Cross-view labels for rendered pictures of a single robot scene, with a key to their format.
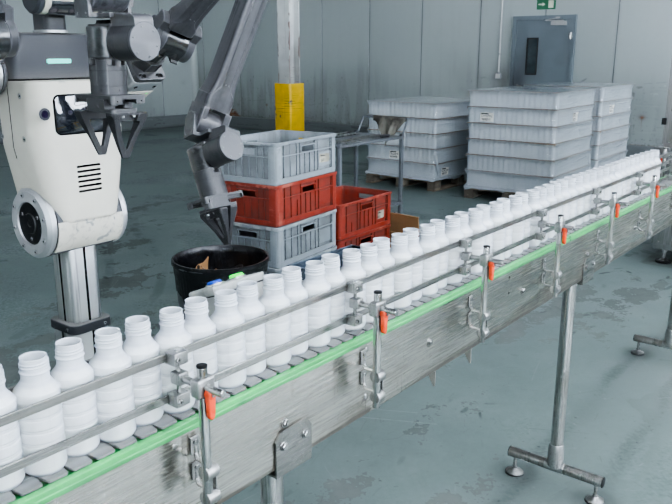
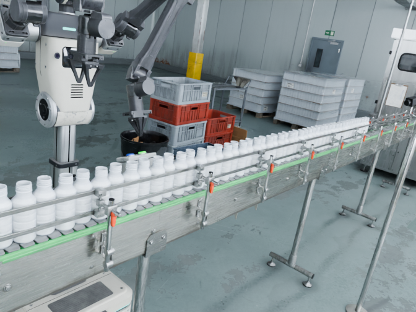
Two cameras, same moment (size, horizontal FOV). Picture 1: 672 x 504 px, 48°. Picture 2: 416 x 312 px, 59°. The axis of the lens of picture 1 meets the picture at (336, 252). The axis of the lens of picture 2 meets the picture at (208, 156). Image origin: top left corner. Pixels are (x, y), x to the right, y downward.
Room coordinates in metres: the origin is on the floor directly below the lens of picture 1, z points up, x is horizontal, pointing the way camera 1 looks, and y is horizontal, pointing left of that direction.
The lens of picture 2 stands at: (0.06, -0.05, 1.59)
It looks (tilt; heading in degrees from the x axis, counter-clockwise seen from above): 18 degrees down; 0
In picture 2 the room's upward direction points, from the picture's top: 9 degrees clockwise
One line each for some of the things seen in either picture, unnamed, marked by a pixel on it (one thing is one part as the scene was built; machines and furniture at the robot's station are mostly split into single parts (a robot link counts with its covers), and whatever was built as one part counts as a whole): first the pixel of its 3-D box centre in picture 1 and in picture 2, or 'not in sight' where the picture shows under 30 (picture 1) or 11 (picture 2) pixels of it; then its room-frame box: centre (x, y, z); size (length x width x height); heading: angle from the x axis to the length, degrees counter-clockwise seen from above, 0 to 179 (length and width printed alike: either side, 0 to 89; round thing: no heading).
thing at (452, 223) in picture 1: (451, 249); (254, 154); (1.80, -0.29, 1.08); 0.06 x 0.06 x 0.17
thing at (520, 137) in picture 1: (531, 142); (310, 101); (8.39, -2.18, 0.59); 1.24 x 1.03 x 1.17; 144
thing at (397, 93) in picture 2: not in sight; (396, 95); (5.37, -2.57, 1.22); 0.23 x 0.03 x 0.32; 52
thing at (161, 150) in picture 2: (223, 321); (142, 168); (3.36, 0.54, 0.32); 0.45 x 0.45 x 0.64
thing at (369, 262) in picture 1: (368, 282); (208, 165); (1.52, -0.07, 1.08); 0.06 x 0.06 x 0.17
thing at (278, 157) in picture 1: (278, 155); (182, 90); (4.18, 0.32, 1.00); 0.61 x 0.41 x 0.22; 149
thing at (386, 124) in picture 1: (389, 131); (240, 85); (6.98, -0.49, 0.85); 0.36 x 0.12 x 0.27; 52
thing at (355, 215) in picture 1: (341, 211); (210, 121); (4.79, -0.04, 0.55); 0.61 x 0.41 x 0.22; 145
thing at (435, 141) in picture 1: (428, 140); (260, 92); (9.33, -1.14, 0.50); 1.23 x 1.05 x 1.00; 140
